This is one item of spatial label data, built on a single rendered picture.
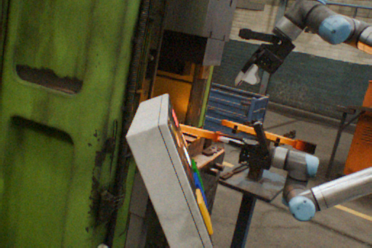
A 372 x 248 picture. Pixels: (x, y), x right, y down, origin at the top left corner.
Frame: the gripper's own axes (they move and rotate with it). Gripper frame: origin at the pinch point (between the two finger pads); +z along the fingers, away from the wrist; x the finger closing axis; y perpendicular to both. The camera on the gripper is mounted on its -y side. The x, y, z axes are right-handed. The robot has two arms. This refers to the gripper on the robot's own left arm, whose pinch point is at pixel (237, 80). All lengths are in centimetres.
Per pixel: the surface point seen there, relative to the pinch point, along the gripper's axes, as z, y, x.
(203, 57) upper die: 2.0, -14.2, 1.9
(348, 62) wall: -36, 26, 781
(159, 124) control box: 4, 4, -59
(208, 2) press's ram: -13.7, -22.5, -3.1
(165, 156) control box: 8, 9, -59
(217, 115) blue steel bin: 132, -59, 387
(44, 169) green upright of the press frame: 61, -28, -24
